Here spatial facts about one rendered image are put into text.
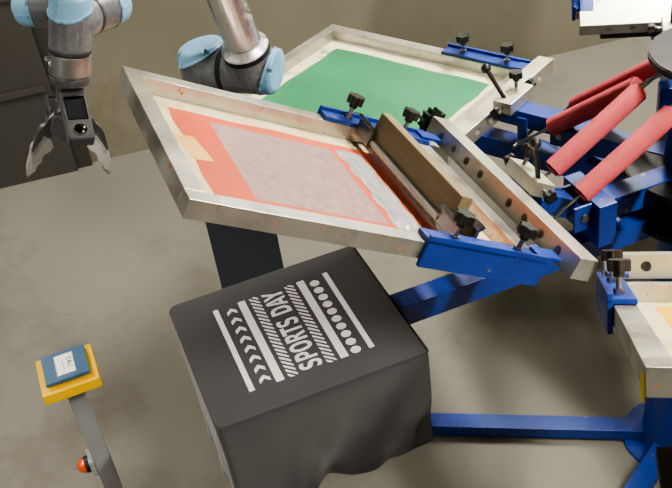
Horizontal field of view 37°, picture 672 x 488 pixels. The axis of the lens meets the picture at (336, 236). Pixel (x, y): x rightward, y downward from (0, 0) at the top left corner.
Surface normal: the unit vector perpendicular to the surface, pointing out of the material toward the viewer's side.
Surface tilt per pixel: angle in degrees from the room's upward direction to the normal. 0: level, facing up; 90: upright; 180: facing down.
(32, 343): 0
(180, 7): 90
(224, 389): 0
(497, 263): 90
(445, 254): 90
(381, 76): 0
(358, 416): 94
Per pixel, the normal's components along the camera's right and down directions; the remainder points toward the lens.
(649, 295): -0.19, 0.08
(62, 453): -0.13, -0.80
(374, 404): 0.35, 0.52
